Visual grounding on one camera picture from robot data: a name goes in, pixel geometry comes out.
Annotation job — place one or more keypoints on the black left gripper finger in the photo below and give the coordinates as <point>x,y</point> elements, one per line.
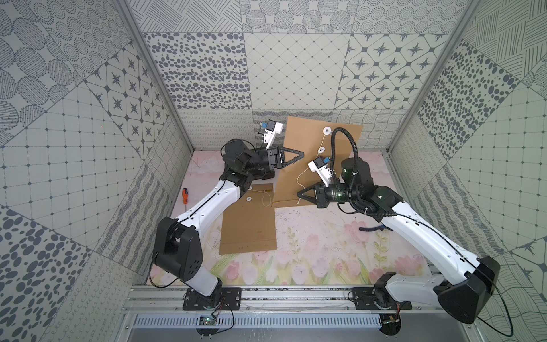
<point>292,157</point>
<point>293,151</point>

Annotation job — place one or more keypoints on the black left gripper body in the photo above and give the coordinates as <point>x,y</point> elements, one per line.
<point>277,157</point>

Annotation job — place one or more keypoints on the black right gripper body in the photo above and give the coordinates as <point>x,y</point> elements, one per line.
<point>327,195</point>

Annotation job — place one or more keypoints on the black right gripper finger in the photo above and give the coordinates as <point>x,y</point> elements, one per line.
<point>309,192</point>
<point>313,200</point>

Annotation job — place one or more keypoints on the brown kraft file bag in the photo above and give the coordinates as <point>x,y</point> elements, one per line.
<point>249,225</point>
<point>305,135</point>

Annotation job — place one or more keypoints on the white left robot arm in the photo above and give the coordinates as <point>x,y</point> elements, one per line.
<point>178,247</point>

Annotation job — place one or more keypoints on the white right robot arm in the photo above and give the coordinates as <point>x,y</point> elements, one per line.
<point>465,282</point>

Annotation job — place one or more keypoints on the black plastic tool case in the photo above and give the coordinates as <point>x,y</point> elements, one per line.
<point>266,175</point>

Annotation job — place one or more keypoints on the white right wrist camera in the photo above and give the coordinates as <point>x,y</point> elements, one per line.
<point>321,166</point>

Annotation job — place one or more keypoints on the blue handled pliers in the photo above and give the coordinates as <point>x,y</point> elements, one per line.
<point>372,229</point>

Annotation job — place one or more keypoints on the orange handled screwdriver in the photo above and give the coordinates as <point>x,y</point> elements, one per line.
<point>185,197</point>

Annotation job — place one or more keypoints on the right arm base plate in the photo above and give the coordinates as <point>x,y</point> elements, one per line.
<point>368,298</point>

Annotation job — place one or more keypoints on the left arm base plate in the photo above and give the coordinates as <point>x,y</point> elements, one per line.
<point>225,297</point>

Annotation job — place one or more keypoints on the aluminium mounting rail frame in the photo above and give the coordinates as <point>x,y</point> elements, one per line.
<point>307,300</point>

